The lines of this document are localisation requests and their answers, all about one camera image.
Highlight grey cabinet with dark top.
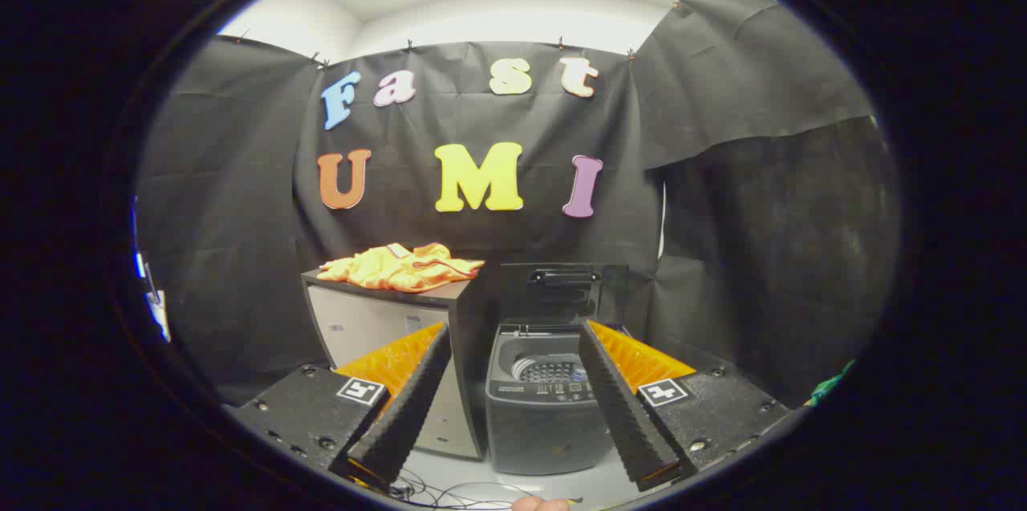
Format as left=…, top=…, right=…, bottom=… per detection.
left=302, top=258, right=502, bottom=461

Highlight black backdrop cloth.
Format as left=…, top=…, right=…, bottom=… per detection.
left=135, top=0, right=899, bottom=408

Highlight dark washing machine lid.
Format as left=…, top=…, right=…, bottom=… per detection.
left=499, top=262, right=631, bottom=329

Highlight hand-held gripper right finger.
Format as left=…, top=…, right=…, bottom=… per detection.
left=578, top=320, right=808, bottom=493

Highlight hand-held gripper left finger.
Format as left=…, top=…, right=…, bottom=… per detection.
left=223, top=322, right=453, bottom=492

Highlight thin black floor cables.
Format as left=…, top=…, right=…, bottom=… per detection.
left=385, top=467, right=514, bottom=510

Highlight green object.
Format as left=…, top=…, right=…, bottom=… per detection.
left=806, top=360, right=856, bottom=408

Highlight yellow orange garment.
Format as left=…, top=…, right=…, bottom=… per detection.
left=318, top=242, right=485, bottom=293

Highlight grey washing machine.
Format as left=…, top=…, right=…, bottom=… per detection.
left=484, top=322, right=620, bottom=476

